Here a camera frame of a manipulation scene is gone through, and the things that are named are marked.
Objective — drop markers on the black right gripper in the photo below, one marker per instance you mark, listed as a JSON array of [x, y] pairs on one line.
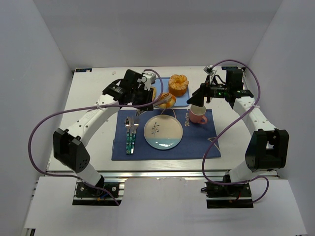
[[205, 92]]

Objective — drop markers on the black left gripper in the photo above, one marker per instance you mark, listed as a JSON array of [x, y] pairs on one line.
[[146, 99]]

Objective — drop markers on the round orange white bun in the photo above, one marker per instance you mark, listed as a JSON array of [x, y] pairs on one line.
[[166, 101]]

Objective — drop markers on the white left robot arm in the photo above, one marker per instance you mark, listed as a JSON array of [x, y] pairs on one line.
[[69, 145]]

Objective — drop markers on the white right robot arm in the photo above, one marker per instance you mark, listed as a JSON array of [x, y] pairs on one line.
[[267, 149]]

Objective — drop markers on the sliced brown bread loaf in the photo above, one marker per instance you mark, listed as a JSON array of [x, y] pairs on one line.
[[154, 92]]

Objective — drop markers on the large orange muffin bread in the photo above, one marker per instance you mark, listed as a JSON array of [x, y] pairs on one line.
[[178, 85]]

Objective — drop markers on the pink mug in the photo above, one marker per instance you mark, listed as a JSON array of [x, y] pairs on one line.
[[197, 114]]

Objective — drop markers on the cream and blue plate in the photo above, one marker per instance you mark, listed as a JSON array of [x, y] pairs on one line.
[[163, 132]]

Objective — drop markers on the dark blue placemat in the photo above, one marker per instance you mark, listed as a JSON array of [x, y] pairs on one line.
[[196, 137]]

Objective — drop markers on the blue label sticker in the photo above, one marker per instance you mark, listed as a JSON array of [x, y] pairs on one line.
[[83, 70]]

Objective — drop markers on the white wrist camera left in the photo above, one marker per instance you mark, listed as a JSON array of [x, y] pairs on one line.
[[148, 77]]

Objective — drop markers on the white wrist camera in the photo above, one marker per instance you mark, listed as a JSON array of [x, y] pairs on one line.
[[148, 77], [210, 70]]

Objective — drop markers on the silver spoon teal handle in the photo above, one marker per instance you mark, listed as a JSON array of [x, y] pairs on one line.
[[127, 126]]

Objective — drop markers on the silver fork teal handle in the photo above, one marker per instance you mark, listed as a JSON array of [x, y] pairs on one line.
[[135, 126]]

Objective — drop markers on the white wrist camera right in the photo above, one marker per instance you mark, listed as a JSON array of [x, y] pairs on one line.
[[210, 70]]

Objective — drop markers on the silver knife teal handle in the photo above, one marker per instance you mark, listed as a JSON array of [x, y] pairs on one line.
[[131, 134]]

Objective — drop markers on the aluminium frame rail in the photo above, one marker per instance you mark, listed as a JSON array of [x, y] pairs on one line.
[[215, 173]]

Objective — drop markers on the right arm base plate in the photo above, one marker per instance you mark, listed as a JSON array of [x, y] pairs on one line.
[[227, 196]]

